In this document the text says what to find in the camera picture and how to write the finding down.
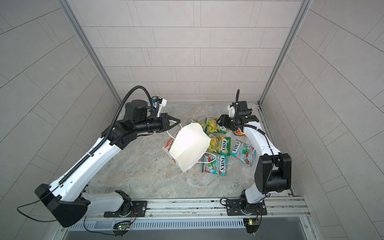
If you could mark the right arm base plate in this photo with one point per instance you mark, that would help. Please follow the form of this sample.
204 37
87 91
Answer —
237 207

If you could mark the right circuit board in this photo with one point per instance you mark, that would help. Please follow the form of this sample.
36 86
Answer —
251 225

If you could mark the white paper bag red flower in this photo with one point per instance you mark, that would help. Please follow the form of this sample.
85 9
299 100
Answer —
187 146

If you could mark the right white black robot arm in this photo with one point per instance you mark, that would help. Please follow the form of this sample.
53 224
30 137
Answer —
274 169

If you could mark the green yellow Fox's candy packet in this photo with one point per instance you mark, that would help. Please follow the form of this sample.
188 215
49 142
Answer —
211 127

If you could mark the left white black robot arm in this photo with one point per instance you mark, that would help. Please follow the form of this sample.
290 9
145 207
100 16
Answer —
65 197

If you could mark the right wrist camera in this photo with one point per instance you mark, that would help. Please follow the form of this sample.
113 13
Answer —
231 109

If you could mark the teal candy packet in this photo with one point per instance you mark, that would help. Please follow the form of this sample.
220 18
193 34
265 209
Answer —
214 164

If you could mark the circuit board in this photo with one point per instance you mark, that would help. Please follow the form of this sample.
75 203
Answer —
122 226
251 225

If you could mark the aluminium mounting rail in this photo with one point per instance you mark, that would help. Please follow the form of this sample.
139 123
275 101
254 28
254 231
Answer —
186 207

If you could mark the teal berry Fox's packet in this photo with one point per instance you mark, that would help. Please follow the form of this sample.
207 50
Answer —
243 152

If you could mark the left circuit board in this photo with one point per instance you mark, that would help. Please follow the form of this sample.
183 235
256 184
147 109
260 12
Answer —
122 226

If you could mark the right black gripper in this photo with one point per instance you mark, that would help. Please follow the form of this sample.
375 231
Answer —
224 121

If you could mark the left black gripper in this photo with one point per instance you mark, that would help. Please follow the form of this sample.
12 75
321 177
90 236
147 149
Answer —
170 118

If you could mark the orange pink Fox's candy packet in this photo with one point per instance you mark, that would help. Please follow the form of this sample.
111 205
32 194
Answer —
239 133

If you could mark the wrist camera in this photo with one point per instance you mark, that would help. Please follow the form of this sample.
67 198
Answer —
231 109
158 103

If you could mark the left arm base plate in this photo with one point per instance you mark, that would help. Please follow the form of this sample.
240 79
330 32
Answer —
129 210

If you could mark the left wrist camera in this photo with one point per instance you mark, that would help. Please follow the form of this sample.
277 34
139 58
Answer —
158 103

